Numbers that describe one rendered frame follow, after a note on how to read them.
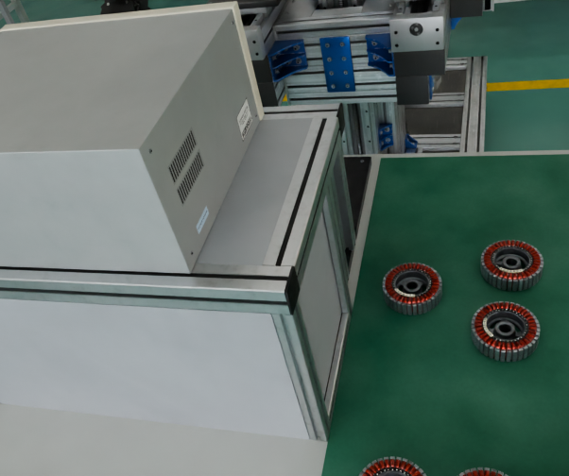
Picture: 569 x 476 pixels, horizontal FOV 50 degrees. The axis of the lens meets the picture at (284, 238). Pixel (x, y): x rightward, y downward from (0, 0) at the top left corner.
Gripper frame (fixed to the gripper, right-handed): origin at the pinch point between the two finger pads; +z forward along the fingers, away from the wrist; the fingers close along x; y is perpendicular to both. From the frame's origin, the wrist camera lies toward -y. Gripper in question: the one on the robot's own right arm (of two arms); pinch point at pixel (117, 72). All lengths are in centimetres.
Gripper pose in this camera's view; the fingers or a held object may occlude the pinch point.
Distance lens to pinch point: 122.5
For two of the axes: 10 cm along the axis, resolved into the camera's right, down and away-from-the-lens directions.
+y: 2.9, 0.3, 9.6
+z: -0.2, 10.0, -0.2
